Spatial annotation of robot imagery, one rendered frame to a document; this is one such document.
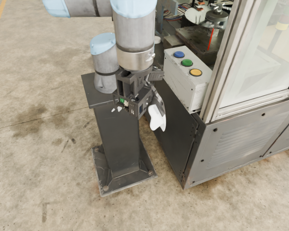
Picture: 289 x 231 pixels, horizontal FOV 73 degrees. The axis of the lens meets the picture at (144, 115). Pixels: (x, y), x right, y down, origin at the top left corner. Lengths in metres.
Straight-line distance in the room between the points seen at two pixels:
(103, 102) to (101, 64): 0.16
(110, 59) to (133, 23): 0.50
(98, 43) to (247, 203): 1.32
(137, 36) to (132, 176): 1.21
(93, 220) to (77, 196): 0.20
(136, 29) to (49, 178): 1.40
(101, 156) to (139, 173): 0.33
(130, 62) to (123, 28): 0.06
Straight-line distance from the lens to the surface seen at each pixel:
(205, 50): 1.07
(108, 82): 0.90
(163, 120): 0.51
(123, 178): 1.47
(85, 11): 0.47
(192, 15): 1.17
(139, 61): 0.39
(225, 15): 1.19
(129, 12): 0.35
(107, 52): 0.83
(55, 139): 1.82
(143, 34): 0.36
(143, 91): 0.45
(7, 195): 1.70
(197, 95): 0.78
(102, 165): 1.54
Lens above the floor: 1.33
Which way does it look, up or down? 47 degrees down
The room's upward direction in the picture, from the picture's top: straight up
